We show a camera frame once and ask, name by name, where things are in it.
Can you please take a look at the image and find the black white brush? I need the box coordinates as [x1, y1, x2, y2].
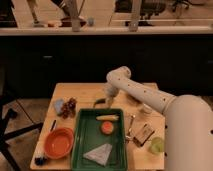
[34, 151, 47, 166]

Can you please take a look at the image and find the orange red bowl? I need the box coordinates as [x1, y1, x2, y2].
[44, 127, 74, 159]

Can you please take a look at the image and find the brown wooden box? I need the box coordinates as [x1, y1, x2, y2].
[133, 124, 155, 147]

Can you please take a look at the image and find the green plastic tray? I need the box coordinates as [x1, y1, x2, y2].
[71, 109, 127, 171]

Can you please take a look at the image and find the green cup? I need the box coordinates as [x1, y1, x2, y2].
[149, 137, 164, 155]

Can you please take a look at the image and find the red grape bunch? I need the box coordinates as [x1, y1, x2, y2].
[61, 98, 77, 118]

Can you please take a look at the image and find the dark maroon bowl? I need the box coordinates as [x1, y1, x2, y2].
[127, 94, 141, 103]

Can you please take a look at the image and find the black chair frame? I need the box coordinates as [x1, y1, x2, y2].
[0, 66, 44, 171]

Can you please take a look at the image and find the black marker pen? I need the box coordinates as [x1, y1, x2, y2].
[50, 120, 57, 132]

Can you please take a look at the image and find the grey folded cloth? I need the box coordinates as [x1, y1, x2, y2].
[83, 143, 112, 166]

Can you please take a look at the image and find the orange round fruit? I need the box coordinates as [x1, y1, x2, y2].
[101, 121, 114, 135]

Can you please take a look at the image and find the white cup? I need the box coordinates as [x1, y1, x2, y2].
[142, 104, 153, 114]

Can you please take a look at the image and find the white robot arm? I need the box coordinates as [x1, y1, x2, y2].
[105, 66, 213, 171]

